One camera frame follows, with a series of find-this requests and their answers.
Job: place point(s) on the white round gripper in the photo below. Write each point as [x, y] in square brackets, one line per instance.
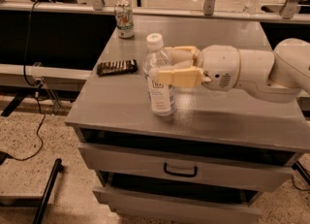
[219, 66]

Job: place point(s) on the clear blue-label plastic bottle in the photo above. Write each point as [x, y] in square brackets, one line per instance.
[161, 96]

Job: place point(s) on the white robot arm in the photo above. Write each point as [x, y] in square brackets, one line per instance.
[275, 76]

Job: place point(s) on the dark snack bar wrapper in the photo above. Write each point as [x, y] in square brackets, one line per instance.
[117, 67]

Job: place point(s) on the green white soda can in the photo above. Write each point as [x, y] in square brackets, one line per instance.
[124, 19]

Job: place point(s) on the grey cabinet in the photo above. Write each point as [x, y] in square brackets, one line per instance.
[232, 125]

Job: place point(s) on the upper grey drawer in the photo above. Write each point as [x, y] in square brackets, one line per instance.
[211, 171]

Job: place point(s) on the grey drawer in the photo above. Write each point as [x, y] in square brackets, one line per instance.
[174, 209]
[211, 171]

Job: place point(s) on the lower grey drawer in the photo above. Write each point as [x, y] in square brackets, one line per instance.
[174, 209]

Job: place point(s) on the black metal leg bar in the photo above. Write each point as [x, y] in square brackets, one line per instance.
[56, 169]

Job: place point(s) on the black drawer handle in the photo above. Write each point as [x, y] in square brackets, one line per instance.
[181, 172]

